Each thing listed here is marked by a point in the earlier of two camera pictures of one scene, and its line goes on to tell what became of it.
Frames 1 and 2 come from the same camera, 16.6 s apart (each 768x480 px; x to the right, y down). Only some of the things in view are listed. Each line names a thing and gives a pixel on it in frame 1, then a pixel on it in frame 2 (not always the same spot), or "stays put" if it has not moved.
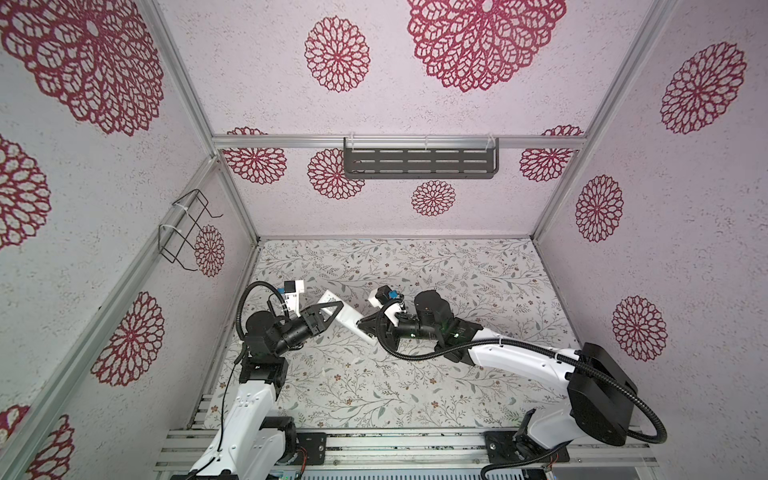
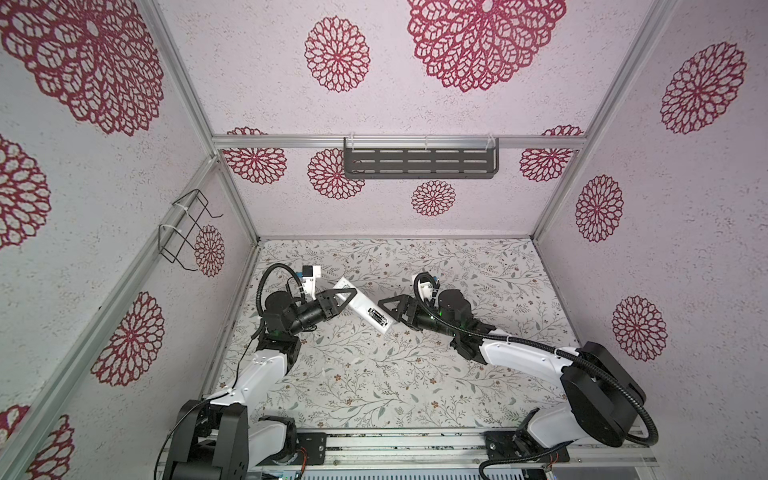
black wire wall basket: x=176 y=243 stays put
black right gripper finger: x=376 y=322 to x=406 y=305
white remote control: x=344 y=318 to x=363 y=307
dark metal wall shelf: x=421 y=157 stays put
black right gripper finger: x=377 y=325 to x=397 y=313
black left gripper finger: x=312 y=310 to x=327 y=297
